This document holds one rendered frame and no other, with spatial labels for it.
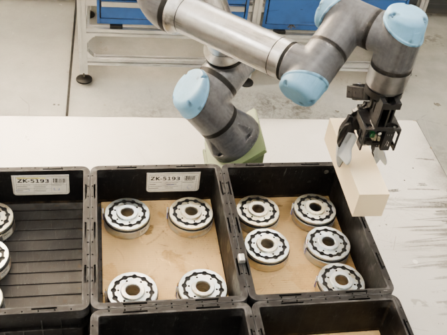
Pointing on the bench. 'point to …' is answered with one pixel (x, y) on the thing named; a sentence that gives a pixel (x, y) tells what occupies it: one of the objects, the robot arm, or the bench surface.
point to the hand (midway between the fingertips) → (356, 159)
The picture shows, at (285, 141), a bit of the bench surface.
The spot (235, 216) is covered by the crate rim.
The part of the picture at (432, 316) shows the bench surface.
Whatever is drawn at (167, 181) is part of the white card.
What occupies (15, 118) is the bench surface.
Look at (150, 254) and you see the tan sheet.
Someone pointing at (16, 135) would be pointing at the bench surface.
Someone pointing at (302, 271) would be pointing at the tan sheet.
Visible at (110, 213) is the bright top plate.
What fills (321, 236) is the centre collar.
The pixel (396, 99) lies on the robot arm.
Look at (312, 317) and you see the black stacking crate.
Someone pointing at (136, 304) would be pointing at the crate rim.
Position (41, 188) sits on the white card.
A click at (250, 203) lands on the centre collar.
